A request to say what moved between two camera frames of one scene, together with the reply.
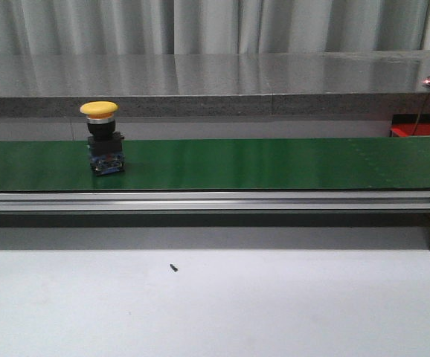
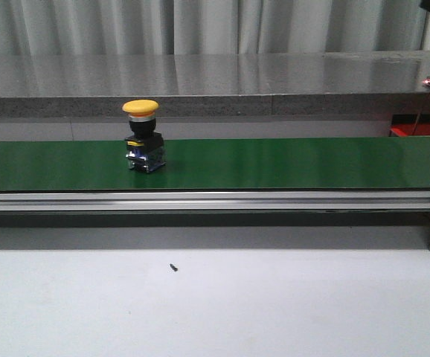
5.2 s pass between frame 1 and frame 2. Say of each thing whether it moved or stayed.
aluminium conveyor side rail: stayed
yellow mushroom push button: moved
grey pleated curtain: stayed
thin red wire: stayed
